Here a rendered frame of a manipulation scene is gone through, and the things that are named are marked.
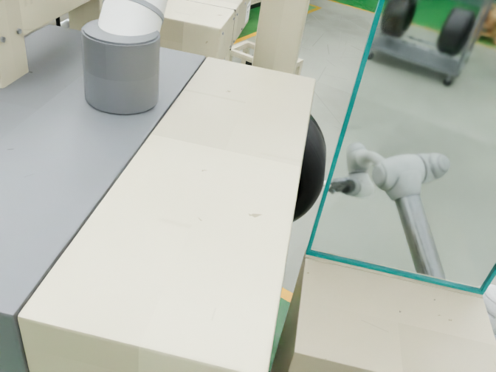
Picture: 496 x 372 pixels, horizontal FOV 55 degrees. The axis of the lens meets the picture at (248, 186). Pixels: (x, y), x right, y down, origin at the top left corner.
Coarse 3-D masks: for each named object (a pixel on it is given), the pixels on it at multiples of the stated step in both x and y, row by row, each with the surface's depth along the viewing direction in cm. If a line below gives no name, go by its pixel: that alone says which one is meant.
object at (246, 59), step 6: (246, 42) 437; (252, 42) 439; (234, 48) 420; (240, 48) 429; (246, 48) 441; (252, 48) 437; (228, 54) 418; (234, 54) 415; (240, 54) 412; (246, 54) 412; (228, 60) 421; (246, 60) 411; (300, 60) 419; (300, 66) 422
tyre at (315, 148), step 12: (312, 120) 194; (312, 132) 187; (312, 144) 183; (324, 144) 199; (312, 156) 183; (324, 156) 193; (312, 168) 184; (324, 168) 190; (300, 180) 220; (312, 180) 187; (300, 192) 190; (312, 192) 190; (300, 204) 194; (312, 204) 197; (300, 216) 202
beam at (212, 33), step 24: (168, 0) 169; (192, 0) 173; (216, 0) 178; (240, 0) 182; (168, 24) 155; (192, 24) 153; (216, 24) 154; (240, 24) 189; (168, 48) 159; (192, 48) 158; (216, 48) 156
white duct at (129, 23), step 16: (112, 0) 91; (128, 0) 91; (144, 0) 91; (160, 0) 94; (112, 16) 91; (128, 16) 90; (144, 16) 92; (160, 16) 95; (112, 32) 90; (128, 32) 90; (144, 32) 92
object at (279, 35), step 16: (272, 0) 131; (288, 0) 130; (304, 0) 130; (272, 16) 134; (288, 16) 133; (304, 16) 132; (272, 32) 136; (288, 32) 135; (256, 48) 140; (272, 48) 139; (288, 48) 138; (256, 64) 142; (272, 64) 141; (288, 64) 141
